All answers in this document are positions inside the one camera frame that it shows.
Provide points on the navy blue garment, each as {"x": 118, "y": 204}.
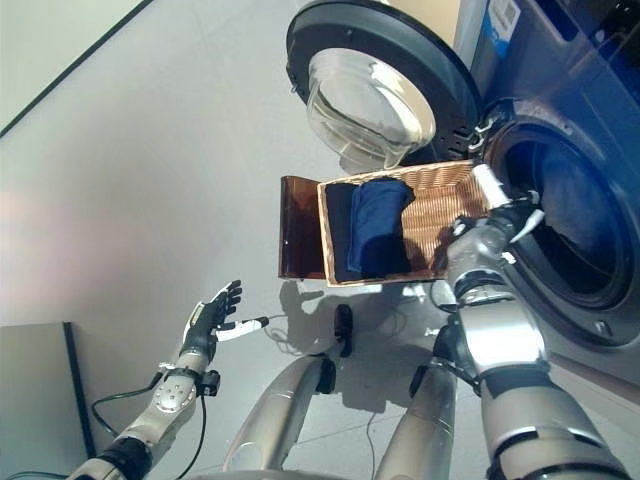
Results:
{"x": 375, "y": 220}

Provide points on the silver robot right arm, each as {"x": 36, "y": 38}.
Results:
{"x": 505, "y": 350}

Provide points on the brown wicker laundry basket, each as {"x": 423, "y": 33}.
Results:
{"x": 445, "y": 200}

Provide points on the white appliance enclosure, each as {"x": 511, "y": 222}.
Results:
{"x": 467, "y": 30}

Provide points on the blue white energy label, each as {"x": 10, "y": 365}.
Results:
{"x": 502, "y": 25}

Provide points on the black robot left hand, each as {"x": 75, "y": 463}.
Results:
{"x": 210, "y": 320}

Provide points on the grey box with black edge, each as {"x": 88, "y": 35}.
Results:
{"x": 35, "y": 390}

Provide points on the brown acrylic stand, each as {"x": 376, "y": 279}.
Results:
{"x": 300, "y": 225}

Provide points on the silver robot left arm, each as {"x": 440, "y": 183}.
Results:
{"x": 160, "y": 405}

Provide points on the grey front-load washing machine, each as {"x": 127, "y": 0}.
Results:
{"x": 600, "y": 125}

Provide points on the silver robot right leg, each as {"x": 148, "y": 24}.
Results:
{"x": 425, "y": 410}

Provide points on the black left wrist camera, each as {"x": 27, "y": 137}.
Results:
{"x": 210, "y": 384}

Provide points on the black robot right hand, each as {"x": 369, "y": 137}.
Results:
{"x": 512, "y": 215}

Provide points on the round glass washing machine door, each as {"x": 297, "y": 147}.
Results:
{"x": 375, "y": 100}

